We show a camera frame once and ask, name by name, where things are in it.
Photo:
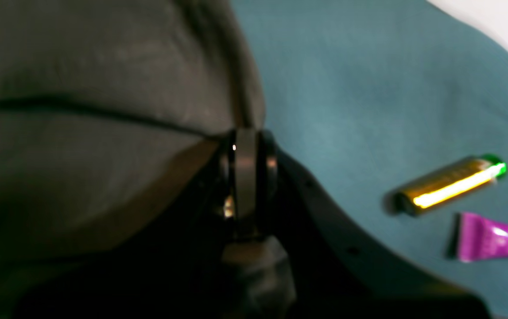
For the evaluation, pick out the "blue table cloth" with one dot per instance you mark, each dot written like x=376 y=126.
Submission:
x=372 y=94

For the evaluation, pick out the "dark grey T-shirt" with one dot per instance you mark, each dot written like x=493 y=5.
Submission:
x=107 y=108

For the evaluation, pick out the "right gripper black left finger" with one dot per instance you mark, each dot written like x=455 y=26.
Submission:
x=166 y=271

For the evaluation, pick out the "gold lighter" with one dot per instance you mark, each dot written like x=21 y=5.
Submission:
x=448 y=183

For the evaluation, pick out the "pink tube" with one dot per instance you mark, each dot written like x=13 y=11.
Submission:
x=480 y=238

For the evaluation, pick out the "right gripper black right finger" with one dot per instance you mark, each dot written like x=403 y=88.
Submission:
x=340 y=271

